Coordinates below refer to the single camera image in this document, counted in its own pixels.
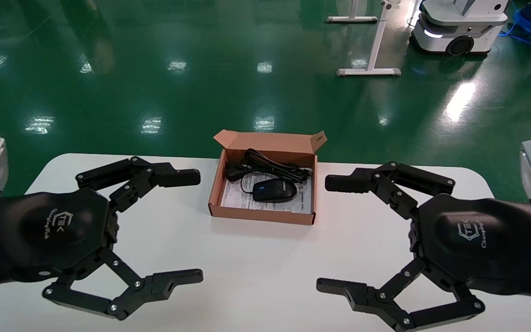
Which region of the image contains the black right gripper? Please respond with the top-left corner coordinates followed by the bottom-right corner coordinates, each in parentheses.
top-left (316, 193), bottom-right (531, 332)

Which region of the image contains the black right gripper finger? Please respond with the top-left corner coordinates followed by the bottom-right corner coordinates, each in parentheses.
top-left (324, 161), bottom-right (456, 220)

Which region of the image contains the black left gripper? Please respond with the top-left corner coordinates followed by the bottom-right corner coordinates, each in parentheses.
top-left (0, 156), bottom-right (204, 320)

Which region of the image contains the black wired computer mouse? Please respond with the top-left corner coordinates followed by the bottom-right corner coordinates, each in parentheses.
top-left (241, 173), bottom-right (298, 202)

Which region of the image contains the black power cable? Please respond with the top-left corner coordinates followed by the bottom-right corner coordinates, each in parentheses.
top-left (224, 148), bottom-right (313, 184)

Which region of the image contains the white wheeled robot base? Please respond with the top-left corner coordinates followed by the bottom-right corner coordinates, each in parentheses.
top-left (410, 0), bottom-right (510, 57)

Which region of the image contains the open brown cardboard box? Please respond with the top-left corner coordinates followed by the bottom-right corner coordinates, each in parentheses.
top-left (208, 130), bottom-right (328, 226)

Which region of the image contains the printed white paper sheet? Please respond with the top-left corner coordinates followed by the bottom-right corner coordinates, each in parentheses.
top-left (220, 170), bottom-right (313, 214)

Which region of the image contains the white table leg stand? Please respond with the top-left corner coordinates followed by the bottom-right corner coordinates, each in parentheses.
top-left (328, 0), bottom-right (379, 24)
top-left (336, 0), bottom-right (402, 77)

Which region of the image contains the blue floor cable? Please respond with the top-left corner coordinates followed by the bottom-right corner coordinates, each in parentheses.
top-left (498, 9), bottom-right (531, 44)

